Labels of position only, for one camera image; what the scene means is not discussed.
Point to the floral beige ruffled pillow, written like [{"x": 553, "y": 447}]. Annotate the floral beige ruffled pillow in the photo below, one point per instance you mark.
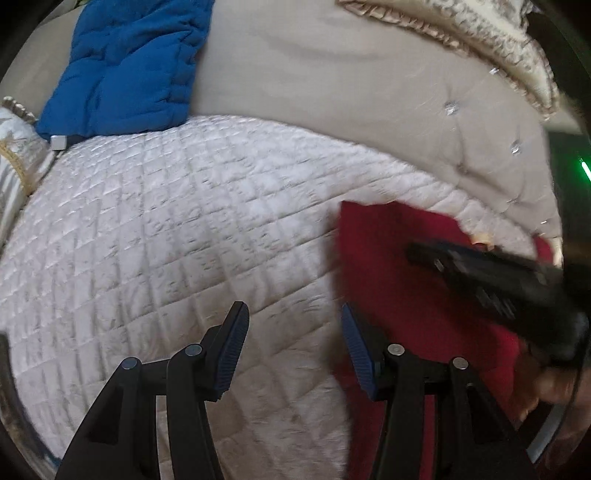
[{"x": 494, "y": 31}]

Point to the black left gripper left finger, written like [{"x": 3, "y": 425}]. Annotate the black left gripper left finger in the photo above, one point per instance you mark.
[{"x": 117, "y": 437}]

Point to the dark red garment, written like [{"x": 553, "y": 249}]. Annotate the dark red garment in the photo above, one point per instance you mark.
[{"x": 414, "y": 307}]

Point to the white quilted bedspread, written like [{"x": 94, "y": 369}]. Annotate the white quilted bedspread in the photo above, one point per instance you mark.
[{"x": 135, "y": 245}]

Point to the beige tufted headboard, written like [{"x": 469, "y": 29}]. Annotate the beige tufted headboard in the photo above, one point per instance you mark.
[{"x": 316, "y": 65}]

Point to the blue quilted jacket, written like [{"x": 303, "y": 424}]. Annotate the blue quilted jacket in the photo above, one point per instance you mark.
[{"x": 131, "y": 69}]

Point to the silver gold-trimmed pillow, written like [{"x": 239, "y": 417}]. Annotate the silver gold-trimmed pillow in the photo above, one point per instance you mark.
[{"x": 26, "y": 158}]

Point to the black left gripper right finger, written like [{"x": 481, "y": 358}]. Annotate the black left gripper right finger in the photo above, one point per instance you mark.
[{"x": 439, "y": 419}]

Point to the person's right hand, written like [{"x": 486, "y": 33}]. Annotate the person's right hand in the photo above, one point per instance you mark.
[{"x": 534, "y": 383}]

